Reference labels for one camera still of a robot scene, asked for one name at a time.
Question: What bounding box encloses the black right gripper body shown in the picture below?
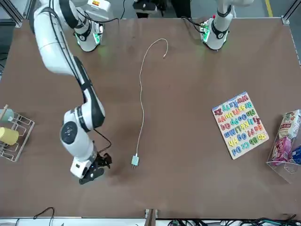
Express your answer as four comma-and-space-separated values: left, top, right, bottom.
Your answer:
79, 162, 105, 185

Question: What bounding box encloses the white charger cable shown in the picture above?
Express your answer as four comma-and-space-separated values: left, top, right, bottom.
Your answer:
135, 38, 169, 156

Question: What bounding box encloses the yellow cup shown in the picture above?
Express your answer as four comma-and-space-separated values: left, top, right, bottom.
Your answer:
0, 127, 19, 145

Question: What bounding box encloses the colourful alphabet puzzle board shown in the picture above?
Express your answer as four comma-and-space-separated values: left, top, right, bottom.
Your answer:
211, 91, 269, 160

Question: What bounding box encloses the person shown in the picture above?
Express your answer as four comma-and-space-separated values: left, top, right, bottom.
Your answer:
133, 0, 191, 19

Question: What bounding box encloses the pink cartoon snack box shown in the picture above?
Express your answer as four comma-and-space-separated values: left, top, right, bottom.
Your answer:
270, 136, 293, 162

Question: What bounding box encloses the clear acrylic shelf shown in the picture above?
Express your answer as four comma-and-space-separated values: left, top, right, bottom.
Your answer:
266, 109, 301, 185

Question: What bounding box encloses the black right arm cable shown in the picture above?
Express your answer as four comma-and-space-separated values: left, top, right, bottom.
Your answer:
93, 128, 112, 156

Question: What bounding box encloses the loose black cable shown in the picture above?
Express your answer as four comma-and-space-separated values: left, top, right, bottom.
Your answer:
32, 207, 55, 226

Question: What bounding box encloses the aluminium table post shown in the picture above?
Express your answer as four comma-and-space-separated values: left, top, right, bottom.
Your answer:
144, 208, 158, 226

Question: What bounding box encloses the white wire cup rack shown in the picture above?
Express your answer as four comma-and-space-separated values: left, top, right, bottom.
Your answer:
0, 105, 35, 162

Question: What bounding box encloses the black right base cable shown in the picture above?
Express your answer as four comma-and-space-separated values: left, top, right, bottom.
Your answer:
101, 0, 127, 24

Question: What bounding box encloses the black base cable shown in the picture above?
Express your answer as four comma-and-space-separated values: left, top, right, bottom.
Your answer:
101, 0, 127, 24
181, 16, 205, 33

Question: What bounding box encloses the black cable bundle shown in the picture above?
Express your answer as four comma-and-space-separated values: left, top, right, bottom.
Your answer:
169, 213, 301, 226

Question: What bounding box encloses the black left base cable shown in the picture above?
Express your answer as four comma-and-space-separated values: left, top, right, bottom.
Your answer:
181, 16, 205, 33

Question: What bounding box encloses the aluminium frame post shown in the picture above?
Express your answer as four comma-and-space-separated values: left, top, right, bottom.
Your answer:
281, 0, 301, 26
0, 0, 24, 28

